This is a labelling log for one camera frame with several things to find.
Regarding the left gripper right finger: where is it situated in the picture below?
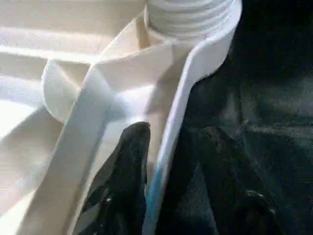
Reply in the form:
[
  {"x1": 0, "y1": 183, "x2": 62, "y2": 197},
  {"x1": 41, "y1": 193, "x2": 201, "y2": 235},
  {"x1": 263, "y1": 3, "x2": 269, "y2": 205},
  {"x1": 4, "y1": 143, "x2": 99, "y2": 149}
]
[{"x1": 192, "y1": 126, "x2": 287, "y2": 235}]

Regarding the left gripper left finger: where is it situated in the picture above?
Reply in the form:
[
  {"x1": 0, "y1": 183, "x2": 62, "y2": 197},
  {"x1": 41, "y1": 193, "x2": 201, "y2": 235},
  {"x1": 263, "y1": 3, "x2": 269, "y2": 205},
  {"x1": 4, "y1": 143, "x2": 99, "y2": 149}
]
[{"x1": 73, "y1": 121, "x2": 151, "y2": 235}]

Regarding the white plastic table top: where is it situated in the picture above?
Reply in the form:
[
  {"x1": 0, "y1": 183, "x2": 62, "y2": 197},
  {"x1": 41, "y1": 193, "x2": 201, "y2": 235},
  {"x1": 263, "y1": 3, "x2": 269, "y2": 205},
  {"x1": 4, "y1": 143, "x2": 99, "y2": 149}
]
[{"x1": 0, "y1": 0, "x2": 243, "y2": 235}]

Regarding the white plastic table leg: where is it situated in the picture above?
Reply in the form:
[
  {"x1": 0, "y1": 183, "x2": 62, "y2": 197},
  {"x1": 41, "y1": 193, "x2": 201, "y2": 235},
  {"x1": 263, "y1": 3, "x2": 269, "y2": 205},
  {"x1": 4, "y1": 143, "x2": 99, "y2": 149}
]
[{"x1": 145, "y1": 0, "x2": 233, "y2": 42}]

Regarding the black shiny mat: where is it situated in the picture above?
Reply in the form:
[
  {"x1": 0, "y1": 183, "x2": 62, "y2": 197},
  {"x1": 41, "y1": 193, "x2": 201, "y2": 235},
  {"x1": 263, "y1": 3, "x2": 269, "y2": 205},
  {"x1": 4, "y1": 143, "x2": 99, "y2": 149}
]
[{"x1": 156, "y1": 0, "x2": 313, "y2": 235}]

